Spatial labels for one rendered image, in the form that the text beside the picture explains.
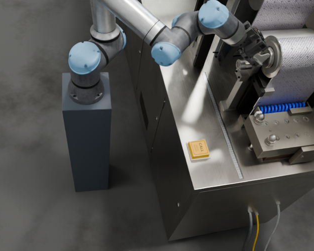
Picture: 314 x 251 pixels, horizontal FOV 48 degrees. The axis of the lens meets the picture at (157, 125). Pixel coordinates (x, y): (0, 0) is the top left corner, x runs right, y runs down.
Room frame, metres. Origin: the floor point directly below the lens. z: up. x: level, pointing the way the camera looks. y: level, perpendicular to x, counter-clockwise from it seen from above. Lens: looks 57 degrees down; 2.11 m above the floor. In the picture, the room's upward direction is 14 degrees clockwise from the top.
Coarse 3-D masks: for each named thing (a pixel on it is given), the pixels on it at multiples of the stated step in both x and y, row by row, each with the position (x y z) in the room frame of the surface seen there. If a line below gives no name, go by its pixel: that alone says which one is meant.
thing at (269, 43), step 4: (268, 40) 1.00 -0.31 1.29; (268, 44) 0.99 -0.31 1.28; (272, 44) 0.97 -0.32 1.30; (276, 48) 0.95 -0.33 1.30; (276, 52) 0.94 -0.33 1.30; (276, 56) 0.93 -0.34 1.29; (276, 60) 0.92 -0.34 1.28; (276, 64) 0.91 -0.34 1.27; (264, 68) 0.95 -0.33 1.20; (268, 68) 0.93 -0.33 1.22; (272, 68) 0.91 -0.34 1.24; (268, 72) 0.92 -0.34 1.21; (272, 72) 0.91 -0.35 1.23
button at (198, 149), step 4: (196, 140) 0.75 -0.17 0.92; (200, 140) 0.75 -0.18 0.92; (204, 140) 0.75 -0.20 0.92; (188, 144) 0.73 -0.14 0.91; (192, 144) 0.72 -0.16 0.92; (196, 144) 0.73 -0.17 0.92; (200, 144) 0.73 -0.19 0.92; (204, 144) 0.74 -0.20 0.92; (192, 148) 0.70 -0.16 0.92; (196, 148) 0.71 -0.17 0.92; (200, 148) 0.71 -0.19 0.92; (204, 148) 0.72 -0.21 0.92; (192, 152) 0.69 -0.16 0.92; (196, 152) 0.69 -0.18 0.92; (200, 152) 0.70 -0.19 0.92; (204, 152) 0.70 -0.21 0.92; (208, 152) 0.71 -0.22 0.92; (192, 156) 0.67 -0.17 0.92; (196, 156) 0.68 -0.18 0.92; (200, 156) 0.68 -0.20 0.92; (204, 156) 0.69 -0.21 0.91
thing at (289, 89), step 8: (272, 80) 0.90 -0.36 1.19; (280, 80) 0.92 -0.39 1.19; (288, 80) 0.93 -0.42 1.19; (296, 80) 0.95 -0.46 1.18; (304, 80) 0.96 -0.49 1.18; (312, 80) 0.98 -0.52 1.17; (280, 88) 0.93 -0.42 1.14; (288, 88) 0.94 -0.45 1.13; (296, 88) 0.96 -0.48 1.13; (304, 88) 0.97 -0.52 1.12; (312, 88) 0.99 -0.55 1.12; (264, 96) 0.91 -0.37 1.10; (272, 96) 0.92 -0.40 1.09; (280, 96) 0.94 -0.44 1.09; (288, 96) 0.95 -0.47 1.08; (296, 96) 0.97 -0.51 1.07; (304, 96) 0.99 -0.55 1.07; (256, 104) 0.90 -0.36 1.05; (264, 104) 0.92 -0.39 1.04; (272, 104) 0.93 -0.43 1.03; (280, 104) 0.95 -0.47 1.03
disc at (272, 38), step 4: (268, 36) 1.01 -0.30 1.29; (272, 36) 0.99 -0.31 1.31; (272, 40) 0.98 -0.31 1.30; (276, 40) 0.97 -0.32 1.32; (276, 44) 0.96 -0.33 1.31; (280, 44) 0.95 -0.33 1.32; (280, 48) 0.94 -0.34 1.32; (280, 52) 0.93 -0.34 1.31; (280, 56) 0.92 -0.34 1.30; (280, 60) 0.91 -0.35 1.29; (280, 64) 0.90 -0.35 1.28; (276, 68) 0.90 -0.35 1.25; (280, 68) 0.89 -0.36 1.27; (264, 72) 0.94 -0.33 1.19; (276, 72) 0.90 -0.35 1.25; (268, 76) 0.92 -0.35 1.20; (272, 76) 0.90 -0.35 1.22
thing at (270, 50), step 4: (268, 48) 0.96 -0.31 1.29; (272, 48) 0.96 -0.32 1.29; (260, 52) 0.98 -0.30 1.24; (264, 52) 0.96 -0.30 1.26; (268, 52) 0.95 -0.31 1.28; (272, 52) 0.94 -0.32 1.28; (272, 56) 0.93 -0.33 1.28; (268, 60) 0.93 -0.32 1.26; (272, 60) 0.92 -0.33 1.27; (264, 64) 0.93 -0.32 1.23; (268, 64) 0.92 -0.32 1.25; (272, 64) 0.92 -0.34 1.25
